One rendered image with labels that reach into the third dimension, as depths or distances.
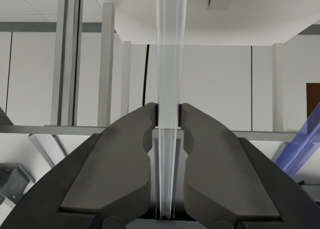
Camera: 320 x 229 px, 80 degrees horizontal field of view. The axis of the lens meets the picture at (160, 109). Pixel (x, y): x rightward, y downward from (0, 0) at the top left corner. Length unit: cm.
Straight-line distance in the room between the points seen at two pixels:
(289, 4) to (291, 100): 155
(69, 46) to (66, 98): 11
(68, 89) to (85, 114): 156
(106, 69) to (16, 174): 40
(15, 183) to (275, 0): 69
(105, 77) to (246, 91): 162
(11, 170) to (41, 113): 197
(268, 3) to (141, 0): 36
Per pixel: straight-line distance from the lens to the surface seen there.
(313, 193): 27
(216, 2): 57
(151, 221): 30
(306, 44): 240
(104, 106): 57
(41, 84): 227
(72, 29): 50
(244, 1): 67
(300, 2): 73
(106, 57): 60
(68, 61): 47
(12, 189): 27
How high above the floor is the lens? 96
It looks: 4 degrees down
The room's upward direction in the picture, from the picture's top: 178 degrees counter-clockwise
